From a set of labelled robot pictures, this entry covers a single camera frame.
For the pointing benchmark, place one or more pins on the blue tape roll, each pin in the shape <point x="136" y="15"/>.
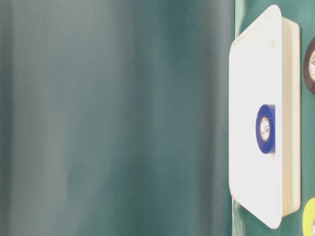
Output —
<point x="265" y="129"/>

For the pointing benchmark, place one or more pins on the black tape roll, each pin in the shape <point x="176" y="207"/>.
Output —
<point x="309" y="67"/>

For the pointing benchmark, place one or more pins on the white plastic case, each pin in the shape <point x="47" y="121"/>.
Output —
<point x="264" y="68"/>

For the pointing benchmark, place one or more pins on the yellow tape roll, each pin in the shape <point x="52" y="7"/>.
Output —
<point x="308" y="218"/>

